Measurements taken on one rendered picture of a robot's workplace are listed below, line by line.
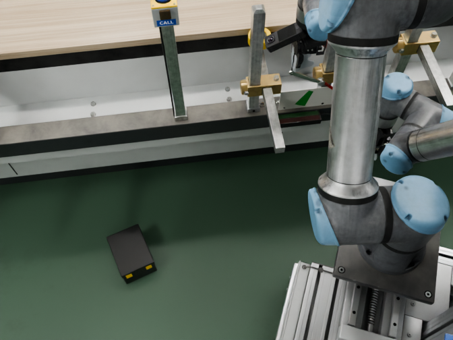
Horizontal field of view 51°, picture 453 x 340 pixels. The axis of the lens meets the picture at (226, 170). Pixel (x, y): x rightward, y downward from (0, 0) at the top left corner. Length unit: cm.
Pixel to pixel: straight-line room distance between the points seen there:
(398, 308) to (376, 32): 64
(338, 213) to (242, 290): 129
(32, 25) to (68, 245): 101
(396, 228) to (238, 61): 107
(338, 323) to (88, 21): 128
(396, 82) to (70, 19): 114
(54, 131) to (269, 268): 109
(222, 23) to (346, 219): 101
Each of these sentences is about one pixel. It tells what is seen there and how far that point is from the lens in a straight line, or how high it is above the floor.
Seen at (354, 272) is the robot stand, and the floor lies 104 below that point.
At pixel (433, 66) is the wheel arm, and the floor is 96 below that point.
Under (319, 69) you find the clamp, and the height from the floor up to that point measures 87.
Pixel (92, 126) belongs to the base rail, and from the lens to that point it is 177.
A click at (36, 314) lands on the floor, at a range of 231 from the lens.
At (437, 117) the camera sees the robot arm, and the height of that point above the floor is 116.
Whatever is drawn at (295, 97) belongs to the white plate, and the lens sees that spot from 172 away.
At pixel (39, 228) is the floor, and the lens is 245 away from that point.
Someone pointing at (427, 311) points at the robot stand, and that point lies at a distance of 126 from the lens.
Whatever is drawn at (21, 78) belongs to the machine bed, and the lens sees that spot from 192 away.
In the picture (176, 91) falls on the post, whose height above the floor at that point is 86.
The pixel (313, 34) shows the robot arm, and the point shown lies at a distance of 120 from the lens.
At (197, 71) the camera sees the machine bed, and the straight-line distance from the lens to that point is 187.
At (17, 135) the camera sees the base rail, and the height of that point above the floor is 70.
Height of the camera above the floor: 209
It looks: 60 degrees down
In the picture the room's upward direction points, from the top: 1 degrees counter-clockwise
